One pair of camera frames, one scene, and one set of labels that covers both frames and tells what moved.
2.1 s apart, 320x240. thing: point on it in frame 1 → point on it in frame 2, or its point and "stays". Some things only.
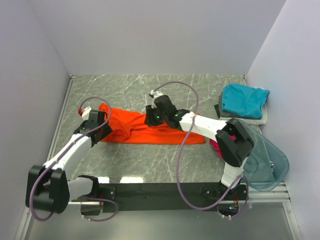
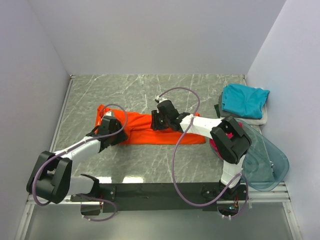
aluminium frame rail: (60, 116) stays
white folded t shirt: (262, 120) stays
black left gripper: (107, 130) → (122, 137)
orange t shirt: (132, 128) stays
